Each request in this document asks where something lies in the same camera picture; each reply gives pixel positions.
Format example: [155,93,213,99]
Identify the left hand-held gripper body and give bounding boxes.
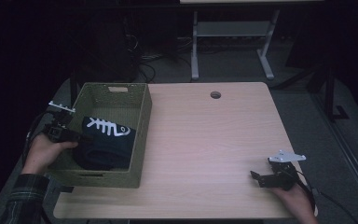
[43,100,82,144]

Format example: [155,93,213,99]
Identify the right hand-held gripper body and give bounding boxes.
[267,149,307,191]

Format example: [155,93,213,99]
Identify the navy garment with fishbone print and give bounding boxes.
[72,116,137,172]

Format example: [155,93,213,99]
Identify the green woven basket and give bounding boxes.
[45,81,153,189]

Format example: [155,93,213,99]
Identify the person's left hand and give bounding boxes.
[21,133,79,176]

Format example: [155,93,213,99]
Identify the person's right hand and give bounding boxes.
[268,184,320,224]

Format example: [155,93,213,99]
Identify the black floor stand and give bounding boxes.
[269,59,351,122]

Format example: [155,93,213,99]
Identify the grey metal stand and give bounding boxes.
[190,9,281,81]

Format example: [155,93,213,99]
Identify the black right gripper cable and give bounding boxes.
[294,169,317,214]

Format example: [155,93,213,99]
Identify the black floor cable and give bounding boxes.
[315,188,358,224]

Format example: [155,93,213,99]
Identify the metal floor rail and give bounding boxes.
[310,92,358,216]

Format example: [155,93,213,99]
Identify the tangle of floor cables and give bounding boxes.
[124,34,194,83]

